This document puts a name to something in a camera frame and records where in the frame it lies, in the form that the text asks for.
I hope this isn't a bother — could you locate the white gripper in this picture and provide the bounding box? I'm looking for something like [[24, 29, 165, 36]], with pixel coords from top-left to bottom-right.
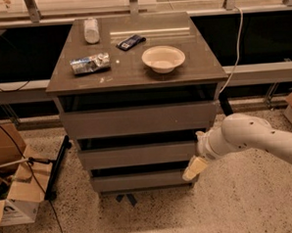
[[182, 128, 224, 181]]

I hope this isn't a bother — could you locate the grey bottom drawer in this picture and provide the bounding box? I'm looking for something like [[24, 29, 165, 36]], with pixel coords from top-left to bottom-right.
[[90, 169, 198, 193]]

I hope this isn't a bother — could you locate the grey drawer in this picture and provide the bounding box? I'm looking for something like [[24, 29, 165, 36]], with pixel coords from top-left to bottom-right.
[[90, 169, 198, 193], [60, 102, 217, 139], [78, 141, 198, 169]]

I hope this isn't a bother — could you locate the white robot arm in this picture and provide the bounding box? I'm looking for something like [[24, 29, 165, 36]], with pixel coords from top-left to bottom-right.
[[182, 114, 292, 181]]

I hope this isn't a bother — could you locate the grey middle drawer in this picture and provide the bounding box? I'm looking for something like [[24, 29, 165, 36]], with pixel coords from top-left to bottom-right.
[[78, 141, 198, 169]]

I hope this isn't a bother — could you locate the grey top drawer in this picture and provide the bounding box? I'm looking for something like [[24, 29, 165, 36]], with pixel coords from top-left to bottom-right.
[[60, 102, 217, 139]]

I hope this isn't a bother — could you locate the grey drawer cabinet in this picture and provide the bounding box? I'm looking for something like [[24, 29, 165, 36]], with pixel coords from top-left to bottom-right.
[[42, 9, 235, 197]]

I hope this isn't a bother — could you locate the open cardboard box left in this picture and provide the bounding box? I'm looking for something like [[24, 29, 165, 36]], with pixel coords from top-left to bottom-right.
[[0, 123, 53, 227]]

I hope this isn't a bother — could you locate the blue tape cross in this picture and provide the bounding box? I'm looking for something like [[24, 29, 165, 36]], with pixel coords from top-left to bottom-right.
[[116, 194, 138, 208]]

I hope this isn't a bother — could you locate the white paper bowl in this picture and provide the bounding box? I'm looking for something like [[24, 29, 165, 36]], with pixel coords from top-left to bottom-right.
[[142, 46, 185, 73]]

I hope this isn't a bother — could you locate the dark blue snack packet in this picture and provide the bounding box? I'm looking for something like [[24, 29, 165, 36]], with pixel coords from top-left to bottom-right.
[[116, 34, 146, 51]]

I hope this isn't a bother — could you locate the crumpled silver snack bag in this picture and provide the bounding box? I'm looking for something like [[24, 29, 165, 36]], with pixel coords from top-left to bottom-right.
[[70, 53, 111, 75]]

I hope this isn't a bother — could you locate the black stand leg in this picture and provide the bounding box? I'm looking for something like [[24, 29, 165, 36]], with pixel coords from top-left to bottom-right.
[[44, 135, 72, 201]]

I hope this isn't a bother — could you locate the white plastic bottle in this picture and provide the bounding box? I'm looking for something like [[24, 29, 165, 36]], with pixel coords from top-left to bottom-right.
[[83, 19, 100, 44]]

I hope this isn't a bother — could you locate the black bracket behind cabinet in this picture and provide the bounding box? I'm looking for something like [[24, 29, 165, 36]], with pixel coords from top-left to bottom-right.
[[219, 92, 233, 117]]

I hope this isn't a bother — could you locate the white cable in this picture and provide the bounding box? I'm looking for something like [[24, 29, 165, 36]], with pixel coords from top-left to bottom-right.
[[213, 6, 248, 96]]

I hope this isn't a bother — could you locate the black cable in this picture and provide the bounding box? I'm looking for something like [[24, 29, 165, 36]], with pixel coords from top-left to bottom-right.
[[0, 116, 69, 233]]

